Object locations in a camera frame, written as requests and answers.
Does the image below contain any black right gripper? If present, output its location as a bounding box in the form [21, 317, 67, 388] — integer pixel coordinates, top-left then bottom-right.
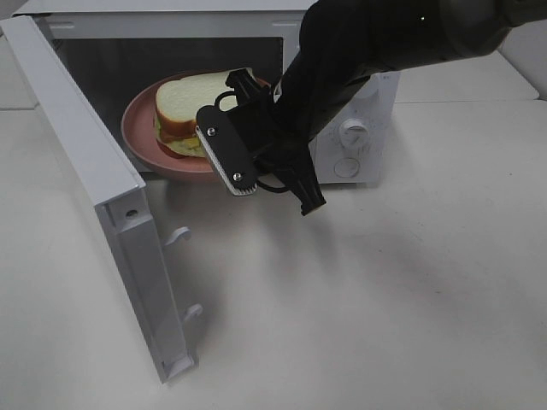
[226, 68, 326, 216]

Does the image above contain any white round door button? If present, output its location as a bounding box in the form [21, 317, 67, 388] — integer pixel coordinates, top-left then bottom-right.
[333, 158, 360, 178]

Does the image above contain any white timer knob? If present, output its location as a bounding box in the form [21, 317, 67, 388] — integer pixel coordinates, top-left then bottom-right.
[338, 119, 370, 149]

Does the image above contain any toy bread cheese sandwich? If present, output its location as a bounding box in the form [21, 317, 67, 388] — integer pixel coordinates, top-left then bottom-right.
[154, 70, 232, 158]

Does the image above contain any pink speckled plate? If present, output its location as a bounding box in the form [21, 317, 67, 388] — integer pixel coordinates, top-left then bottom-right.
[121, 70, 274, 184]

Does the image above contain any white microwave door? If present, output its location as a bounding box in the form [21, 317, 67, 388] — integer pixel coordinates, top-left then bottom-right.
[1, 16, 201, 383]

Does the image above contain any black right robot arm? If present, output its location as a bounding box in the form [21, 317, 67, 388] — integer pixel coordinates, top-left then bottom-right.
[221, 1, 546, 214]

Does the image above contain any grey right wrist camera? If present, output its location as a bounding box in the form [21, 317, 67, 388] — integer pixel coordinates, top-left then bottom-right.
[197, 105, 258, 196]

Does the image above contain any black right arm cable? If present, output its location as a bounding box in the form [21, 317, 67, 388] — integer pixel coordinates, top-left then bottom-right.
[213, 91, 300, 194]

